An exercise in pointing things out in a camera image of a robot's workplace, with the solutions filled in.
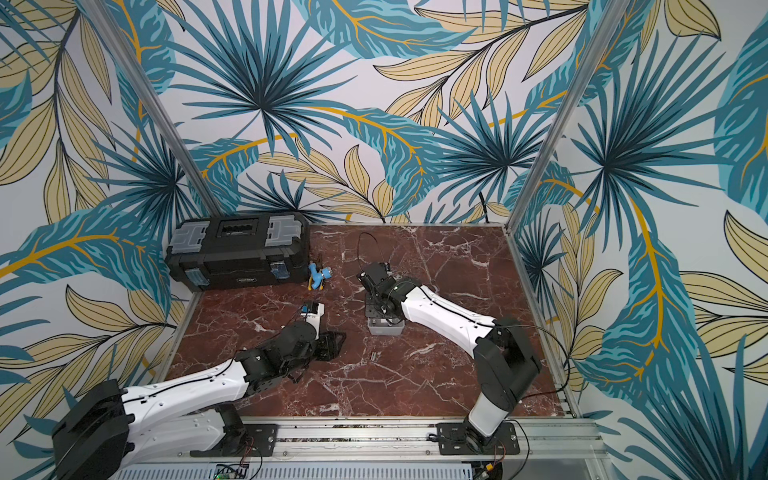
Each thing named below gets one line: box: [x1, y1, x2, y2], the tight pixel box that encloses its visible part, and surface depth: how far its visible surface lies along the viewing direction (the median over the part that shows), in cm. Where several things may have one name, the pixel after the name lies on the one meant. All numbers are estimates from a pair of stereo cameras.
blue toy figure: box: [308, 262, 332, 291], surface depth 103 cm
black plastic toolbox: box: [164, 213, 311, 291], surface depth 94 cm
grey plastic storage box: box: [367, 316, 405, 336], surface depth 93 cm
